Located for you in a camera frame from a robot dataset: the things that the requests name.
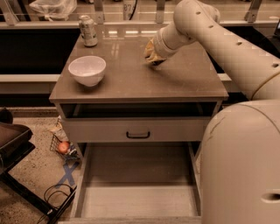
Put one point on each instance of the red apple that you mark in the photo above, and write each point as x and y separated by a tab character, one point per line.
63	147

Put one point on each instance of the dark rxbar chocolate bar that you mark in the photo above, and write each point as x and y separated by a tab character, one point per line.
157	62

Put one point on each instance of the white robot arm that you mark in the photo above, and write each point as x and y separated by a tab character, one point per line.
240	162

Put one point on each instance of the green white soda can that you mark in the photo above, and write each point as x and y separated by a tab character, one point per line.
87	31

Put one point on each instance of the open grey middle drawer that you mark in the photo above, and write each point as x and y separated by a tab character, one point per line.
137	183

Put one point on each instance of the grey drawer cabinet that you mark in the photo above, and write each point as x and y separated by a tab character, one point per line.
184	86

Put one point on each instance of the white ceramic bowl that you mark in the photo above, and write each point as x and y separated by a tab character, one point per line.
88	70

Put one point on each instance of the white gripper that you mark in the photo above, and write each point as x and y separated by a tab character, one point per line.
158	45

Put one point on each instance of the clear plastic bag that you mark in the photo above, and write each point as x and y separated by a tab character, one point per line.
54	9

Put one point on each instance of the black chair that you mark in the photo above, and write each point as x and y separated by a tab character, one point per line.
14	140

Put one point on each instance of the black drawer handle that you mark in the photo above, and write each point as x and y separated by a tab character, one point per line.
138	136

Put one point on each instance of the black wire basket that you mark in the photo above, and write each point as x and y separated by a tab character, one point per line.
72	152

